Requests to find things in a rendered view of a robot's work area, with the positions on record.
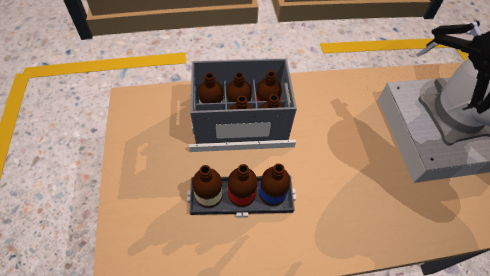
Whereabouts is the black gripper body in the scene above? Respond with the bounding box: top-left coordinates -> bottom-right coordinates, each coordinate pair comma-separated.
468,31 -> 490,74

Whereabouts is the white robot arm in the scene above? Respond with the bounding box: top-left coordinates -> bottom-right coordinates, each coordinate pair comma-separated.
419,58 -> 490,146

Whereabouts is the grey divided crate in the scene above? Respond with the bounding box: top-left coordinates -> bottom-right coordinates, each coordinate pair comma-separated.
190,59 -> 295,144

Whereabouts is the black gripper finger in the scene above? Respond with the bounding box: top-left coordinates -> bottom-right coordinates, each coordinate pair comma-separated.
416,21 -> 482,57
447,61 -> 490,114

